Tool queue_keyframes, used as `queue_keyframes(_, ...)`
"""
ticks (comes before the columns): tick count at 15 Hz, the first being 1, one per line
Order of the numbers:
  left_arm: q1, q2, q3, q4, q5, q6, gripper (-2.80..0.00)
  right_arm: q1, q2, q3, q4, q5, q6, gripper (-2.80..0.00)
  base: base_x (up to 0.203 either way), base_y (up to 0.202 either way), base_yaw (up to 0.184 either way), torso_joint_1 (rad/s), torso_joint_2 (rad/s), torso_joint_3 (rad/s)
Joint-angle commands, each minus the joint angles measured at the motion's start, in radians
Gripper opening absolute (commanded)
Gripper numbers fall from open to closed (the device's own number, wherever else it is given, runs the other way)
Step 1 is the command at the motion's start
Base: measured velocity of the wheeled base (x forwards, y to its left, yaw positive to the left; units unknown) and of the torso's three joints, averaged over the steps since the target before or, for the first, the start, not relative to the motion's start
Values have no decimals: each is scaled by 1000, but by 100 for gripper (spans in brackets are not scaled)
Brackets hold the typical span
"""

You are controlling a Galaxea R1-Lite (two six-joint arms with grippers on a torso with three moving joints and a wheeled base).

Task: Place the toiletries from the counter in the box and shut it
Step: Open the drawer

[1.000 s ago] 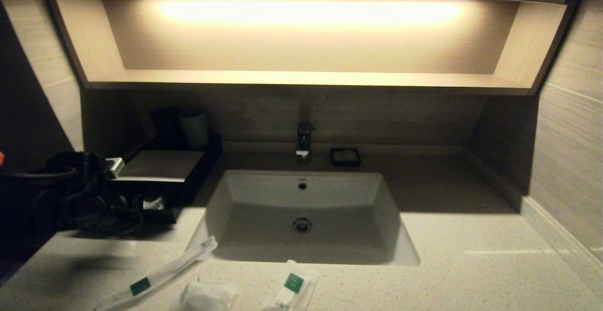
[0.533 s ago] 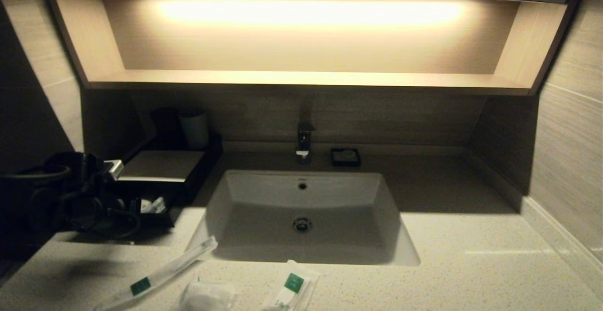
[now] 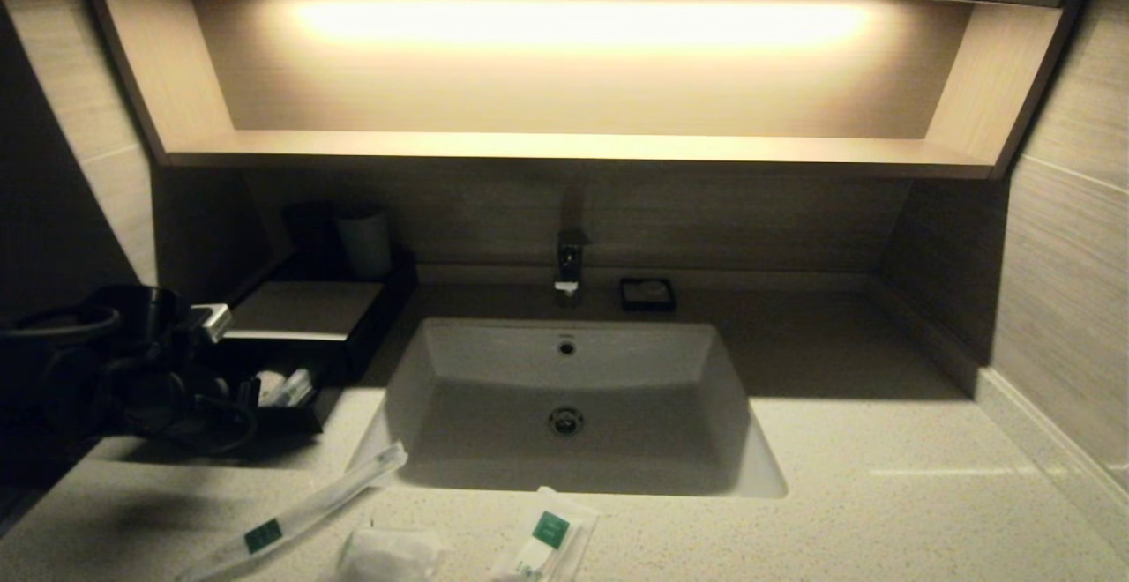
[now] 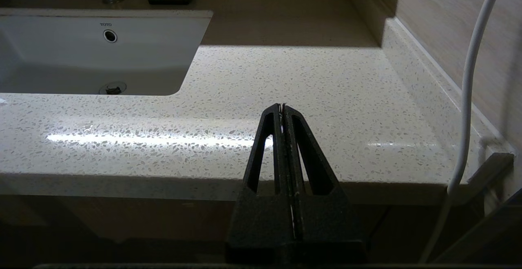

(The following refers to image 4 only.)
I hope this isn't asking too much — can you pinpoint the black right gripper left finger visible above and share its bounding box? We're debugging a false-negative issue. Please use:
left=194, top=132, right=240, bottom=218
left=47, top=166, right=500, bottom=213
left=226, top=103, right=294, bottom=262

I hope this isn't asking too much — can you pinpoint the grey metal bar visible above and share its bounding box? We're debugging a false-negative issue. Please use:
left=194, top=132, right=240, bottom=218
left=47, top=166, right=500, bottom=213
left=432, top=153, right=522, bottom=265

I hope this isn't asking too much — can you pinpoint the white cable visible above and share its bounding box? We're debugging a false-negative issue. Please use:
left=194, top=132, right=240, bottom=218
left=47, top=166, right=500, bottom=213
left=418, top=0, right=508, bottom=263

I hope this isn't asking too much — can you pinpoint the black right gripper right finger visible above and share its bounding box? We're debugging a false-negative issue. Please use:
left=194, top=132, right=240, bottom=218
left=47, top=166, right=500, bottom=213
left=283, top=104, right=367, bottom=264

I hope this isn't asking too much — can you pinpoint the white ceramic sink basin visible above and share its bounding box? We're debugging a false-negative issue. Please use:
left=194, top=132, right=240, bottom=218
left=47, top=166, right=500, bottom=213
left=0, top=8, right=214, bottom=96

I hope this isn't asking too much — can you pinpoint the metal sink drain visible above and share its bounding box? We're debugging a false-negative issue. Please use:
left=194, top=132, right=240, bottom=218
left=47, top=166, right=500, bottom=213
left=98, top=81, right=127, bottom=95

